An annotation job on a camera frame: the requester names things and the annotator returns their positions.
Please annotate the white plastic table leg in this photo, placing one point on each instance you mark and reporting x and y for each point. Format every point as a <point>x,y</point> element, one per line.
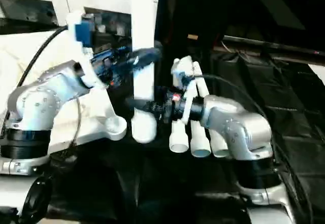
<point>179,137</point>
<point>143,18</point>
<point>221,150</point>
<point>200,145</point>

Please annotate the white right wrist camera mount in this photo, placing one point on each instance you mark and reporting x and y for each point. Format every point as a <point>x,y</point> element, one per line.
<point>182,69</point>

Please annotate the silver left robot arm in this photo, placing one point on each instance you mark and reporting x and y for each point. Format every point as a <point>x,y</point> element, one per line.
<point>38,107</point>

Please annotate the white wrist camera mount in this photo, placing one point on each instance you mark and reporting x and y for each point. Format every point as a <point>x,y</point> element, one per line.
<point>182,69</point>
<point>83,64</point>

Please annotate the long black pole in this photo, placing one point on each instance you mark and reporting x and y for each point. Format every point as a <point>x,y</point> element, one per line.
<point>274,45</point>

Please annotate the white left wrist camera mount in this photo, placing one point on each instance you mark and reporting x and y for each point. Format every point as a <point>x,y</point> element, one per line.
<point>83,64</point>

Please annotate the black mat cover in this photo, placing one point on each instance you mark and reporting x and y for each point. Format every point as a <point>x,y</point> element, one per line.
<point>279,107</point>

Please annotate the small tan block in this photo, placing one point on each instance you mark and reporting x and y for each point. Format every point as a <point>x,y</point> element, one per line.
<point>193,36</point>

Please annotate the white plastic table top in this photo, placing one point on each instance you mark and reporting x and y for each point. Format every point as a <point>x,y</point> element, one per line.
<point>101,117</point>

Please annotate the flat white board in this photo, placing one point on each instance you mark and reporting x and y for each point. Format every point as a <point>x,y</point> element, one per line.
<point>318,72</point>

